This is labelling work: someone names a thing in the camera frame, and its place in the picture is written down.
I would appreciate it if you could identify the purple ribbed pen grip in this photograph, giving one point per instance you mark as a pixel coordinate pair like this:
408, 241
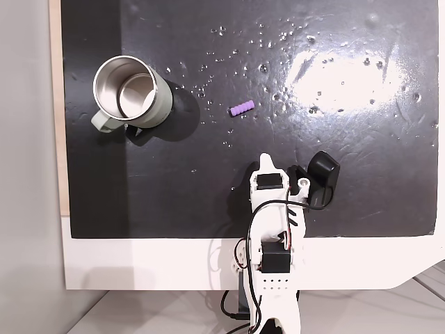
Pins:
241, 109

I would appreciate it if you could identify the black shiny table mat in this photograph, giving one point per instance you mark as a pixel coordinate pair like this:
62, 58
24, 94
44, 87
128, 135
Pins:
208, 52

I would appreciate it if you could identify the pale green steel-lined mug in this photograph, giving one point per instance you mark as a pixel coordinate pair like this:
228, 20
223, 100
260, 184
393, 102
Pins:
139, 94

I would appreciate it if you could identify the light wooden board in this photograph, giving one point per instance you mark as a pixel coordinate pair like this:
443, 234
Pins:
57, 104

